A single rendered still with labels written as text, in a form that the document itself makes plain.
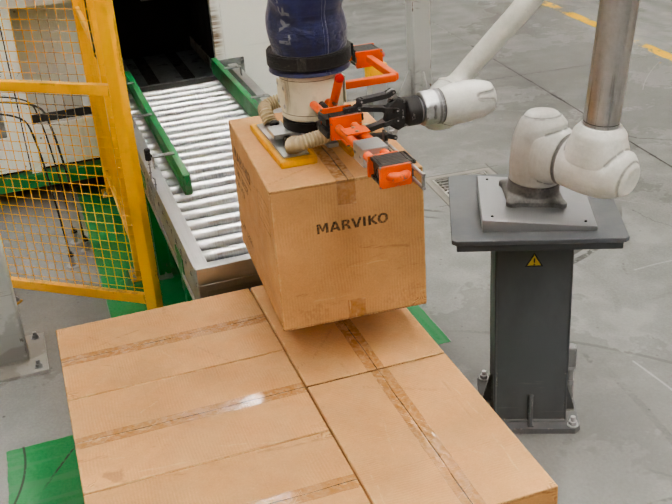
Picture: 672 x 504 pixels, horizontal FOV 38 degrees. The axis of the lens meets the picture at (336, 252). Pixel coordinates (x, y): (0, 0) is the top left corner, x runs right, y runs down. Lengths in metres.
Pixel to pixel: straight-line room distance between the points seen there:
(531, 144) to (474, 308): 1.23
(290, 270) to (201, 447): 0.49
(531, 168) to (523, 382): 0.73
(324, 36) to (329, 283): 0.63
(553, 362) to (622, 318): 0.80
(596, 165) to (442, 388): 0.76
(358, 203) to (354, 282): 0.22
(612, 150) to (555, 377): 0.82
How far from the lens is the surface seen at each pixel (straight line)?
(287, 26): 2.54
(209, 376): 2.68
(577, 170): 2.83
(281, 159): 2.55
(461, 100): 2.51
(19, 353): 3.96
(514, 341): 3.15
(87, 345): 2.92
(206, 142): 4.35
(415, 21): 6.19
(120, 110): 3.67
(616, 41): 2.72
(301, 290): 2.54
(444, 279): 4.20
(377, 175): 2.14
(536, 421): 3.32
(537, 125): 2.89
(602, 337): 3.83
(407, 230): 2.55
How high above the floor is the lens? 2.00
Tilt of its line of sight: 27 degrees down
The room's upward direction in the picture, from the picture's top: 4 degrees counter-clockwise
